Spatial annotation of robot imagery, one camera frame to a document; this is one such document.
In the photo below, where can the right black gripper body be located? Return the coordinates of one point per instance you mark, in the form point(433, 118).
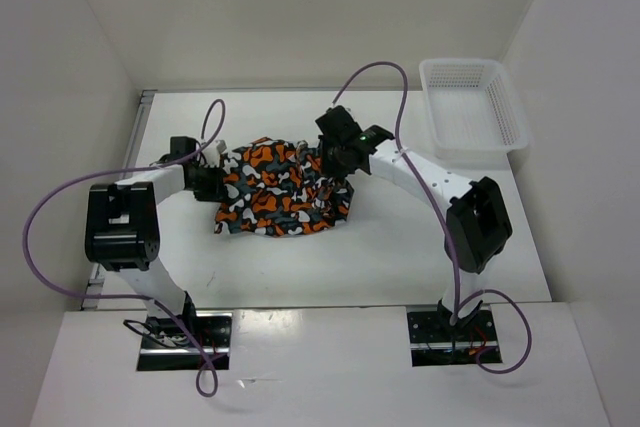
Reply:
point(332, 164)

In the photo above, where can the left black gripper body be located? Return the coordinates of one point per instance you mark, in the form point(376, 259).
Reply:
point(207, 185)

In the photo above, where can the orange camouflage shorts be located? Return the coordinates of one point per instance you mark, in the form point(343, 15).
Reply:
point(276, 188)

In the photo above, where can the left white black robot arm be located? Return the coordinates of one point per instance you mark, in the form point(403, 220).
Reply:
point(122, 231)

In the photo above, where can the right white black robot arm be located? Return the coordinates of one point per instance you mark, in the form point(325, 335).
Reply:
point(472, 213)

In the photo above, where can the white plastic basket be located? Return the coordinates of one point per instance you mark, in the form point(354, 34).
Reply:
point(473, 109)

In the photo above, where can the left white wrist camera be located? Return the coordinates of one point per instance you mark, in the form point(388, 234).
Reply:
point(212, 153)

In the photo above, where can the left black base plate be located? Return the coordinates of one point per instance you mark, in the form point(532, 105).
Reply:
point(164, 347)

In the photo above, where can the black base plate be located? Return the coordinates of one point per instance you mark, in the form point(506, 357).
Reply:
point(164, 347)
point(433, 343)

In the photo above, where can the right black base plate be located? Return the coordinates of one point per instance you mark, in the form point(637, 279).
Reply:
point(433, 343)

